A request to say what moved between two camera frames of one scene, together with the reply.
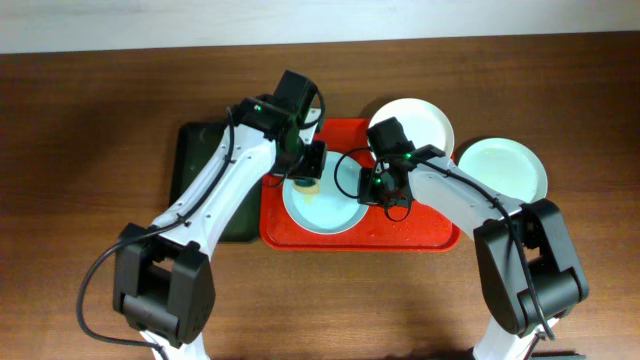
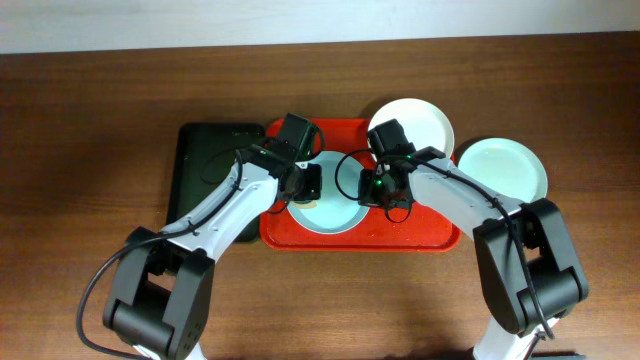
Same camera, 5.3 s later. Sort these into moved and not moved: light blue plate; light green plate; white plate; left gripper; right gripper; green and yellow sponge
Moved: left gripper; green and yellow sponge
Not moved: light blue plate; white plate; right gripper; light green plate
